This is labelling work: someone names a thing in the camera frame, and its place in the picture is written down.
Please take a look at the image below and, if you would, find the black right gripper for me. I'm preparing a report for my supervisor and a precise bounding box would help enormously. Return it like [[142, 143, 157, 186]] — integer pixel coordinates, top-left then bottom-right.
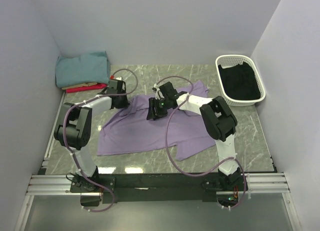
[[146, 97, 171, 121]]

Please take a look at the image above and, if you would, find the purple t shirt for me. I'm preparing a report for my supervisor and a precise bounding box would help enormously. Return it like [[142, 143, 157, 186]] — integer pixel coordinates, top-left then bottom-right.
[[96, 94, 215, 161]]

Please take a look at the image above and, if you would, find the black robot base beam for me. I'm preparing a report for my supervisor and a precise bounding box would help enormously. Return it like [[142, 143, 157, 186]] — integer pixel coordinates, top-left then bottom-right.
[[69, 172, 248, 208]]

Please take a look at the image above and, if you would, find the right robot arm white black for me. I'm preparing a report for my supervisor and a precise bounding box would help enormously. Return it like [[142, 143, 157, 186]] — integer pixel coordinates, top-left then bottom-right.
[[146, 82, 242, 191]]

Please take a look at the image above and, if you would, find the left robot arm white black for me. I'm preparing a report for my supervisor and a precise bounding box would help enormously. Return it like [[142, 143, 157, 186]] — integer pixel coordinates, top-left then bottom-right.
[[54, 78, 129, 192]]

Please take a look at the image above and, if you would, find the folded pink t shirt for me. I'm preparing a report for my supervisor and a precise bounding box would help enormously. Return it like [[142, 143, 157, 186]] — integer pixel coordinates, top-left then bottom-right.
[[65, 83, 107, 93]]

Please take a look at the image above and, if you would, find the folded tan t shirt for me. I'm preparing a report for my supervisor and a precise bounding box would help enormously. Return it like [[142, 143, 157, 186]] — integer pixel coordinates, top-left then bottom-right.
[[61, 82, 98, 90]]

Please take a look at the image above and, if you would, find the black t shirt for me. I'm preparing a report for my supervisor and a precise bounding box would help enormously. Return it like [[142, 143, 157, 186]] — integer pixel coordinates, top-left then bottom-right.
[[218, 62, 261, 101]]

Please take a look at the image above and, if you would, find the white plastic laundry basket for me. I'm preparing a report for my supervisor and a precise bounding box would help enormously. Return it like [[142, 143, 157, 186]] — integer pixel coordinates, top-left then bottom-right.
[[215, 54, 266, 107]]

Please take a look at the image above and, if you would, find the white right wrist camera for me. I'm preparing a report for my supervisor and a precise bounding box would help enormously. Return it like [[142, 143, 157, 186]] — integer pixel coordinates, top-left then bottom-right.
[[152, 84, 164, 100]]

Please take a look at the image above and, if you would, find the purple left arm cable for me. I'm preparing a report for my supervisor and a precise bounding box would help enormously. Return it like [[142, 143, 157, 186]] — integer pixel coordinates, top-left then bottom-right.
[[63, 68, 141, 213]]

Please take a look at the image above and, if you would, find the aluminium frame rail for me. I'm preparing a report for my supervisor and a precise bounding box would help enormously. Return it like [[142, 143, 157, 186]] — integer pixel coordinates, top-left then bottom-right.
[[15, 106, 300, 231]]

